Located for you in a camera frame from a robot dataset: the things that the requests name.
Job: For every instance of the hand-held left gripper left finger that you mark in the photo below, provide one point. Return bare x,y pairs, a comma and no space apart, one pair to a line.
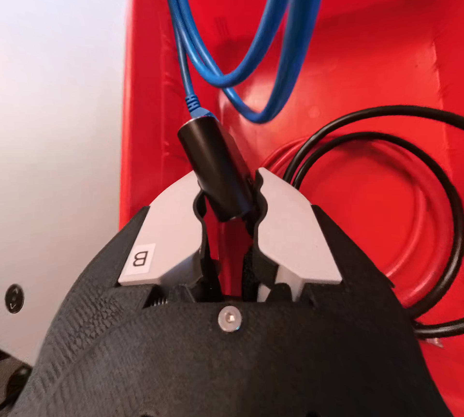
170,235

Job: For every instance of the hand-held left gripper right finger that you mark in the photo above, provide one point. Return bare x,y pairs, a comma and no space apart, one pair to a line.
293,235

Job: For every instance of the black ethernet adapter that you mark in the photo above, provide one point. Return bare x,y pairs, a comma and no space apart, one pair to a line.
217,166

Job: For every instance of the red plastic bin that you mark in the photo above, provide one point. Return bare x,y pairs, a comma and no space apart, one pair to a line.
362,61

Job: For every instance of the round black desk control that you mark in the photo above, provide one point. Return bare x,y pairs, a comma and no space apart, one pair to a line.
14,298

